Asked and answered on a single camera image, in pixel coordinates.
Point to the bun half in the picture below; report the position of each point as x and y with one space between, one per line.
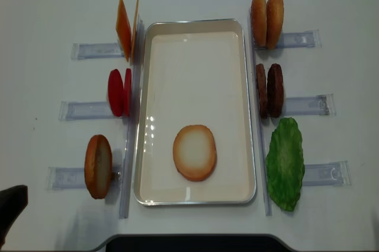
275 18
259 21
194 152
98 166

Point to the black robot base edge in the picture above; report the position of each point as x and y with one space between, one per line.
195 243

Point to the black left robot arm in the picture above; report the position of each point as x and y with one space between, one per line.
13 202

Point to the inner red tomato slice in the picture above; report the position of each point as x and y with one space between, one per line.
127 91

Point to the red tomato slice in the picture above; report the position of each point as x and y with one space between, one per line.
127 91
115 92

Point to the inner brown meat patty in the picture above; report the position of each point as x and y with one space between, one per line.
262 93

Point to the brown meat patty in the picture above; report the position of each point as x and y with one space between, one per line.
275 90
262 93

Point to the outer red tomato slice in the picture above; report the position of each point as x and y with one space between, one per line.
115 92

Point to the outer brown meat patty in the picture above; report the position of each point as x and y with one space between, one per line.
275 90

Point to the inner orange cheese slice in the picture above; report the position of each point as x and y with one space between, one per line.
133 38

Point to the orange cheese slice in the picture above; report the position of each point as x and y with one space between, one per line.
133 38
123 30

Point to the green lettuce leaf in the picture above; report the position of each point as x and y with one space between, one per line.
285 164

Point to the outer orange cheese slice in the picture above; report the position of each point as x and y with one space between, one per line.
123 30

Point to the white rectangular metal tray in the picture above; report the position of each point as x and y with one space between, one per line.
194 73

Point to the left clear acrylic rack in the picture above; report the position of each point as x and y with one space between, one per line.
60 178

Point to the clear acrylic rack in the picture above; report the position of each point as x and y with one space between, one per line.
60 178
329 174

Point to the right clear acrylic rack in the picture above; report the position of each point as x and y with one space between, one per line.
329 174

